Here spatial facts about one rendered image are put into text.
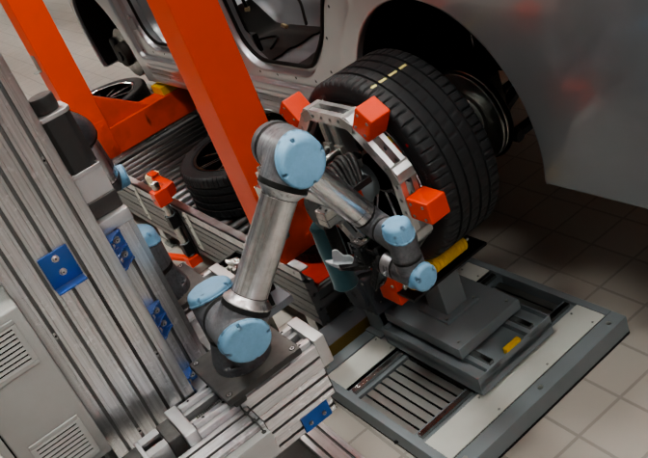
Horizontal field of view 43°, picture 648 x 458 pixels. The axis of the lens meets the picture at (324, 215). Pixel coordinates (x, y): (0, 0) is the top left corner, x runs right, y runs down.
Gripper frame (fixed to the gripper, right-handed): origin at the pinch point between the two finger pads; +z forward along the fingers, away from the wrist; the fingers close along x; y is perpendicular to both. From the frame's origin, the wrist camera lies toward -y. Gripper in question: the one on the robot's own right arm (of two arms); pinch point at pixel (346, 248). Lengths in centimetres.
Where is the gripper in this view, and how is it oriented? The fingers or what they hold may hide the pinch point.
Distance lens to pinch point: 230.4
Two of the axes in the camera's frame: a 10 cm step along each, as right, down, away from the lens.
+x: -7.5, 5.3, -3.9
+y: -3.3, -8.1, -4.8
